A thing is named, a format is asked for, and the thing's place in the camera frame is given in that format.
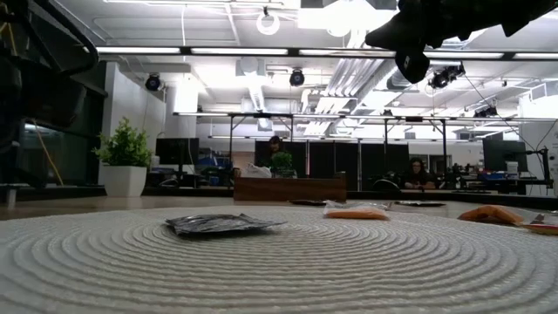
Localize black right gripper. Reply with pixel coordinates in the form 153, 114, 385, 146
364, 0, 485, 85

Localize black tea packet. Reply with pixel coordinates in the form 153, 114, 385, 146
393, 200, 446, 208
164, 212, 288, 236
289, 198, 329, 207

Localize white orange tea packet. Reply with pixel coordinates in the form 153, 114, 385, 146
242, 162, 273, 179
322, 199, 391, 222
457, 204, 527, 226

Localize person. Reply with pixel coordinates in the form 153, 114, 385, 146
263, 134, 289, 169
403, 156, 437, 191

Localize black partition panels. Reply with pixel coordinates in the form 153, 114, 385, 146
254, 140, 411, 180

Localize black computer monitor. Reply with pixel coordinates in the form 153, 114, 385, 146
155, 138, 201, 166
482, 138, 528, 174

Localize small green background plant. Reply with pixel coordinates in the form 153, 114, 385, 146
269, 151, 294, 178

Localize brown wooden organizer box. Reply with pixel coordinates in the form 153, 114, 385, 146
233, 171, 348, 202

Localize white round woven placemat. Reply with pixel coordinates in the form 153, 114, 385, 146
0, 204, 558, 314

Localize green plant in white pot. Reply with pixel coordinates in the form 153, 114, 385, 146
91, 116, 153, 198

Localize black ceiling camera cluster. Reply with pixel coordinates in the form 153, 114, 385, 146
428, 62, 466, 91
473, 104, 499, 119

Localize black background rig frame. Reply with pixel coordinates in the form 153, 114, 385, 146
382, 115, 449, 189
228, 111, 294, 175

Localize white ring lamp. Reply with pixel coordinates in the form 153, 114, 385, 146
255, 10, 281, 37

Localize black aluminium rig frame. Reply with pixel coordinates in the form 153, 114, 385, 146
0, 185, 558, 211

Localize yellow cable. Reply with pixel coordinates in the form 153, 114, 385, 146
32, 119, 65, 187

